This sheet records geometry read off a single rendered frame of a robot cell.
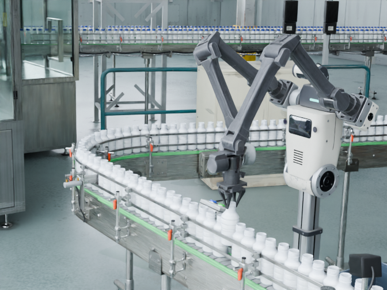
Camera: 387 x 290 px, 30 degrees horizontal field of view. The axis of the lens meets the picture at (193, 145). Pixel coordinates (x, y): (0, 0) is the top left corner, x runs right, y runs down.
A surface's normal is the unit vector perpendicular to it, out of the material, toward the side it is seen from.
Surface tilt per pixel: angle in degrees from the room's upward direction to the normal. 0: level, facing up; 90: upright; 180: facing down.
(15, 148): 90
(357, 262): 90
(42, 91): 90
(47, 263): 0
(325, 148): 101
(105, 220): 90
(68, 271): 0
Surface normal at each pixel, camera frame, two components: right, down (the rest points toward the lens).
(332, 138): 0.58, 0.21
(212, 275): -0.82, 0.11
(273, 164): 0.29, 0.23
